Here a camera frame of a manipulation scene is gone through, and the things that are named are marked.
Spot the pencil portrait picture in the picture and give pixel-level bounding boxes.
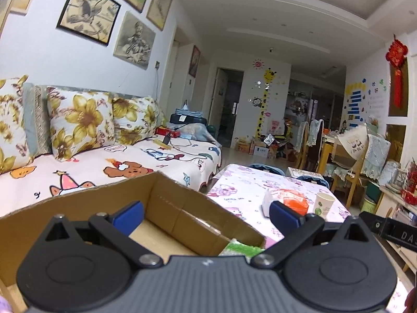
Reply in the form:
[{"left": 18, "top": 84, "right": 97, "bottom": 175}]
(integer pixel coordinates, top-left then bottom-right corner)
[{"left": 113, "top": 11, "right": 156, "bottom": 69}]

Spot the giraffe height wall sticker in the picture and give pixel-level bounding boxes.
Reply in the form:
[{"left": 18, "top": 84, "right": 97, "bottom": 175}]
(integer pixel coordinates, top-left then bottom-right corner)
[{"left": 249, "top": 58, "right": 291, "bottom": 139}]

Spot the white paper cup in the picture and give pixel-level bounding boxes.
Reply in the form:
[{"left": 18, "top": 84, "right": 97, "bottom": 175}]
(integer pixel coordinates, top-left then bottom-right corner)
[{"left": 313, "top": 192, "right": 336, "bottom": 219}]

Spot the floral sofa cushion near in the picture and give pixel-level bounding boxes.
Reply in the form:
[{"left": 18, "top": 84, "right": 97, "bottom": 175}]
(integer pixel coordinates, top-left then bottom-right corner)
[{"left": 0, "top": 75, "right": 33, "bottom": 174}]

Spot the pink cartoon tablecloth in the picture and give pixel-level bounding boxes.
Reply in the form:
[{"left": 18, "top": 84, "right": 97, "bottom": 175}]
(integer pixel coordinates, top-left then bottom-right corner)
[{"left": 205, "top": 163, "right": 412, "bottom": 313}]

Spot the floral sofa cushion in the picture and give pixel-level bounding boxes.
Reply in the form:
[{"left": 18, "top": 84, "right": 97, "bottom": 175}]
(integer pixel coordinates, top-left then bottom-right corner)
[
  {"left": 112, "top": 97, "right": 166, "bottom": 146},
  {"left": 47, "top": 87, "right": 115, "bottom": 161},
  {"left": 0, "top": 75, "right": 33, "bottom": 174}
]

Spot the red chinese knot decoration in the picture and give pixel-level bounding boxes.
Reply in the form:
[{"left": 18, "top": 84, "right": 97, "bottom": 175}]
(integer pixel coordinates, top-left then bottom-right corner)
[{"left": 385, "top": 35, "right": 408, "bottom": 108}]

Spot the black framed sketch picture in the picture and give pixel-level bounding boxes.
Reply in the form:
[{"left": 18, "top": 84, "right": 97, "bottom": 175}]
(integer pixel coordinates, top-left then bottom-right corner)
[{"left": 57, "top": 0, "right": 121, "bottom": 46}]

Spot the lime green sponge cloth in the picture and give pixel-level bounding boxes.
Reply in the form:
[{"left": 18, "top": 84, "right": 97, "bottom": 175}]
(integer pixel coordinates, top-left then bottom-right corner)
[{"left": 218, "top": 239, "right": 264, "bottom": 258}]

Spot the cream tote bag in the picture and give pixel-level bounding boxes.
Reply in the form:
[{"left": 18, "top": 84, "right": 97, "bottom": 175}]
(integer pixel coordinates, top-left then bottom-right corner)
[{"left": 332, "top": 124, "right": 368, "bottom": 169}]

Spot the wooden dining chair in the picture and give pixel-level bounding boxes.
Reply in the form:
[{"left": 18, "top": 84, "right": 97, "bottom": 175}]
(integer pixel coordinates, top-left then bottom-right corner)
[{"left": 331, "top": 125, "right": 392, "bottom": 209}]

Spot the orange white tissue pack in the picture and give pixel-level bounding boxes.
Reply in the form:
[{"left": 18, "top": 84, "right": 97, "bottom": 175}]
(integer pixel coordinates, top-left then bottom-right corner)
[{"left": 261, "top": 189, "right": 309, "bottom": 218}]

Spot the green waste bin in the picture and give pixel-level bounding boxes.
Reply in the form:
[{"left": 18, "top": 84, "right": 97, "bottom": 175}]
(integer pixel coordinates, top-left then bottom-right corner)
[{"left": 360, "top": 196, "right": 377, "bottom": 214}]

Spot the floral sofa cushion far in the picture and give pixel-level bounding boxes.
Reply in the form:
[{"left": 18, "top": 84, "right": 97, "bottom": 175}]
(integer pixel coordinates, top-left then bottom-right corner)
[{"left": 112, "top": 97, "right": 166, "bottom": 146}]

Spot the cardboard box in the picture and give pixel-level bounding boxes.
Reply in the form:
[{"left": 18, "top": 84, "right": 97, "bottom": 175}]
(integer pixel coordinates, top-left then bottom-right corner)
[{"left": 1, "top": 172, "right": 265, "bottom": 312}]

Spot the floral sofa cushion middle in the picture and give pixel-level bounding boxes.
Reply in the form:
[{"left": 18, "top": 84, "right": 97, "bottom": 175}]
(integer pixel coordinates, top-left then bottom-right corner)
[{"left": 47, "top": 87, "right": 115, "bottom": 161}]

